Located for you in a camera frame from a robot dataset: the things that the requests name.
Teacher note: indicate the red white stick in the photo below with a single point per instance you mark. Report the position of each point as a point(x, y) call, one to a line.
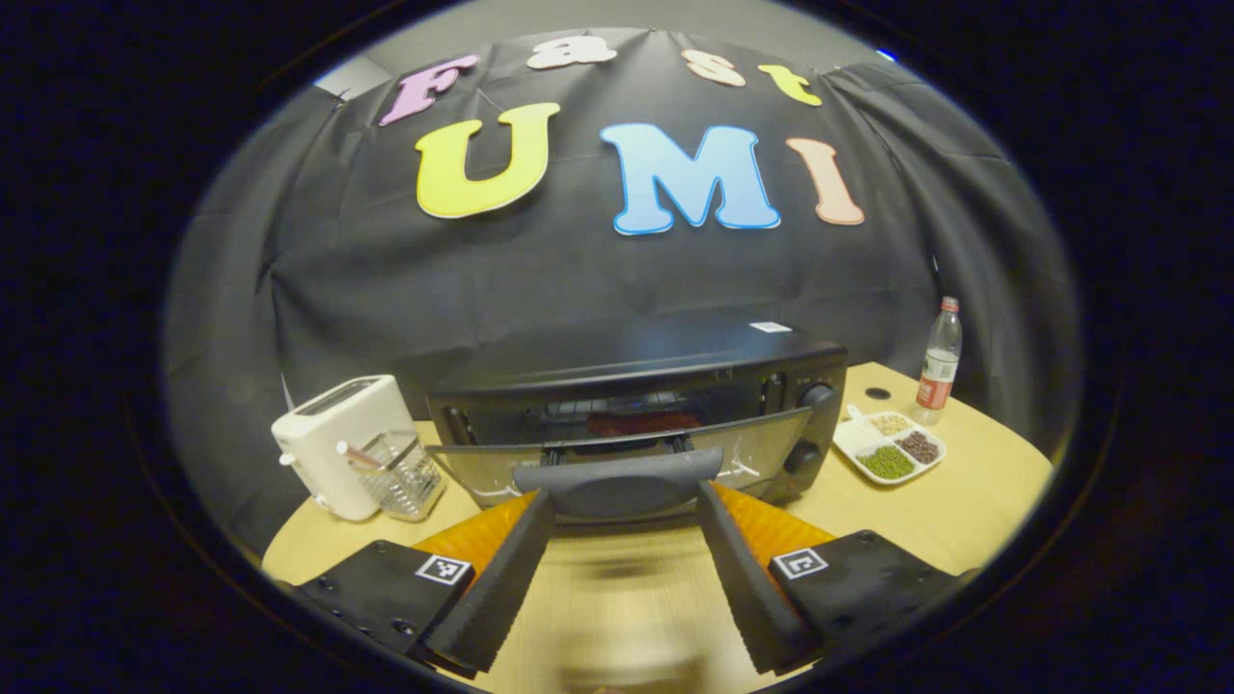
point(359, 454)

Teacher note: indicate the clear plastic bottle red label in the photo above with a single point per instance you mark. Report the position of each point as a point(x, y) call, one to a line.
point(937, 371)

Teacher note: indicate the white divided plate with beans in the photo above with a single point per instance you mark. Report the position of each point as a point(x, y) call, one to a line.
point(858, 439)

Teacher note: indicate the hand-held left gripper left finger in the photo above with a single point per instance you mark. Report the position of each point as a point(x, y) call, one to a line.
point(501, 588)

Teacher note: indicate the clear glass holder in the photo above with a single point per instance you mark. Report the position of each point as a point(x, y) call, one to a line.
point(410, 482)

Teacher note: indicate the white toaster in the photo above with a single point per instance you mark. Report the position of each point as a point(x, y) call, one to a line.
point(337, 434)

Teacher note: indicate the dark red meat strip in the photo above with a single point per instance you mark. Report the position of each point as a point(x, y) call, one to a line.
point(641, 424)

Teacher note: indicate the black backdrop cloth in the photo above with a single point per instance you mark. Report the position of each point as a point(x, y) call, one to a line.
point(337, 270)

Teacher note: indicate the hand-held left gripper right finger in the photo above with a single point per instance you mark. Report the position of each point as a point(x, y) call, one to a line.
point(747, 588)

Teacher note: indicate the black electric oven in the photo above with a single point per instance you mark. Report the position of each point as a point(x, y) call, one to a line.
point(675, 361)

